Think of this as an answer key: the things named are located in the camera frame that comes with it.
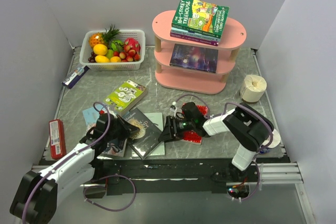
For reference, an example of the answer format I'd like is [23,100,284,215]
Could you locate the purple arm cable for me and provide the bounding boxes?
[175,94,275,201]
[22,102,111,224]

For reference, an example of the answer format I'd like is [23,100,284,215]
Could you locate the lime green comic book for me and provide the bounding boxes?
[104,79,148,116]

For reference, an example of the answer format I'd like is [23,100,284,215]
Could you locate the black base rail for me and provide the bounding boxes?
[72,155,289,196]

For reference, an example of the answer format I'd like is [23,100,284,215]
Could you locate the dark purple book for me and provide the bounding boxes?
[170,44,218,73]

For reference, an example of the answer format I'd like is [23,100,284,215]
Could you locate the pink dragon fruit toy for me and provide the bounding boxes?
[124,38,141,53]

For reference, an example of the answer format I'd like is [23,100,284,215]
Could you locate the grey thin booklet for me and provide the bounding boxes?
[131,112,166,158]

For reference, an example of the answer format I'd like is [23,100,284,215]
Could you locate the toy pineapple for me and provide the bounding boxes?
[88,25,120,48]

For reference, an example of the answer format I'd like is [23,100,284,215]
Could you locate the beige paper roll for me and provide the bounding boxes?
[239,74,267,103]

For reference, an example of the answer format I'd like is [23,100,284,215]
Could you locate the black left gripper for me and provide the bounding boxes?
[106,115,139,141]

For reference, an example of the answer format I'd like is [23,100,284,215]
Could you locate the purple white toothpaste box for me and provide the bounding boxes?
[62,64,89,89]

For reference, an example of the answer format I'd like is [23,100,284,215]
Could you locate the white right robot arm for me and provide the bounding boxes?
[158,102,274,182]

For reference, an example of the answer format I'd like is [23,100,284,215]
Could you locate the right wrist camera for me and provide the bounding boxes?
[170,101,177,116]

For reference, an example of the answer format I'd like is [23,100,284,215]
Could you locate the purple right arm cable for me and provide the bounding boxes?
[175,94,275,201]

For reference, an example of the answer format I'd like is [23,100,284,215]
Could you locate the black Moon and Sixpence book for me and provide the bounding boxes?
[124,109,165,160]

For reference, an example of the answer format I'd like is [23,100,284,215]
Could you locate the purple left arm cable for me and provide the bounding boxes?
[22,102,111,224]

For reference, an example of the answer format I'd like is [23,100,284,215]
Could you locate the green 104-storey treehouse book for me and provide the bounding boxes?
[172,0,229,39]

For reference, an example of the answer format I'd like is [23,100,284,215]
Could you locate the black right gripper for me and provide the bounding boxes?
[157,115,195,142]

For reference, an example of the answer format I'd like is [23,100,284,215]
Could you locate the red box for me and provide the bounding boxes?
[49,119,67,160]

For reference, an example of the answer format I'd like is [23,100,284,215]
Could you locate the orange toy fruit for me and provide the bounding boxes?
[93,44,108,56]

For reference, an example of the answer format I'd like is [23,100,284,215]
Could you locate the purple 117-storey treehouse book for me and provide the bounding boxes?
[170,33,219,46]

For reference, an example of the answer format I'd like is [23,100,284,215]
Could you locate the pink three-tier shelf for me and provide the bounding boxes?
[152,10,247,94]

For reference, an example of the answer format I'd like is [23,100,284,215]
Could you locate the floral Little Women book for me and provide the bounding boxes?
[101,138,128,158]

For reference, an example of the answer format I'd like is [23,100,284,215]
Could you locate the blue wrapped tissue roll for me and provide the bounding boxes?
[259,129,281,154]

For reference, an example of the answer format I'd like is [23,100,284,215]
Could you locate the yellow mango toy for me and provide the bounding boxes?
[95,55,110,63]

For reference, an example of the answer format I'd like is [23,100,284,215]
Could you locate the white plastic fruit basket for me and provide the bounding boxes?
[79,29,145,71]

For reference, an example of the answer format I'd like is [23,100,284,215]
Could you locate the light blue cat book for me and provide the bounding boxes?
[82,104,103,131]

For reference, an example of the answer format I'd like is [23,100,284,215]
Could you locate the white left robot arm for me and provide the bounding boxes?
[9,113,139,223]

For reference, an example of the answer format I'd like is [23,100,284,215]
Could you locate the light blue 143-storey treehouse book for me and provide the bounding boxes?
[170,27,221,42]

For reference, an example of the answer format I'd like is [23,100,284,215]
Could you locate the red book under green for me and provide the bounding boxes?
[182,105,208,145]

